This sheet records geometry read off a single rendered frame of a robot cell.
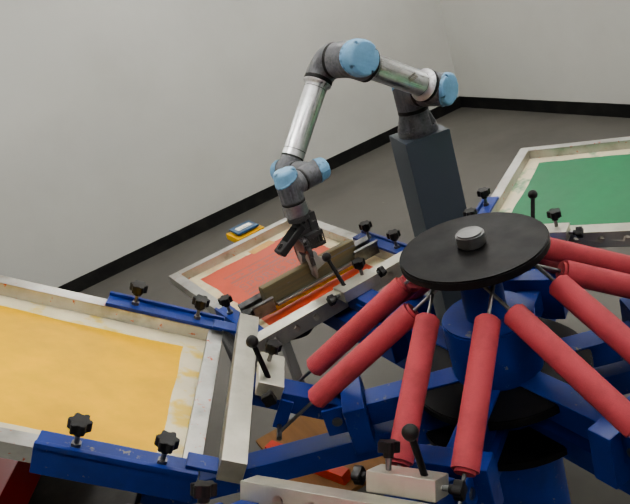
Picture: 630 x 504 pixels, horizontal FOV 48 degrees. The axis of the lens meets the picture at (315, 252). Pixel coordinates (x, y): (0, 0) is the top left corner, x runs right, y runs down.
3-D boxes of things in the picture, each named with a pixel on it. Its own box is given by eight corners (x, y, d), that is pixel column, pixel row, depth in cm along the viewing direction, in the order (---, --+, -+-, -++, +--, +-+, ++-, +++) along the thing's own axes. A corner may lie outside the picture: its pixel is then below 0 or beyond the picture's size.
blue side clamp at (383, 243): (356, 252, 254) (351, 234, 251) (367, 246, 255) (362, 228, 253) (408, 272, 228) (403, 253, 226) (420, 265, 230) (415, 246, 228)
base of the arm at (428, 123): (428, 122, 280) (423, 97, 276) (444, 129, 266) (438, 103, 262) (393, 135, 278) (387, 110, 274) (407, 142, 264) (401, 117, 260)
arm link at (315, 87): (306, 38, 238) (260, 175, 234) (328, 35, 230) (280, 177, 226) (330, 54, 246) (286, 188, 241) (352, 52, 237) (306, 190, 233)
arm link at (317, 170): (306, 154, 231) (281, 168, 225) (329, 155, 223) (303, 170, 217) (313, 176, 234) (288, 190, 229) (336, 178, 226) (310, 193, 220)
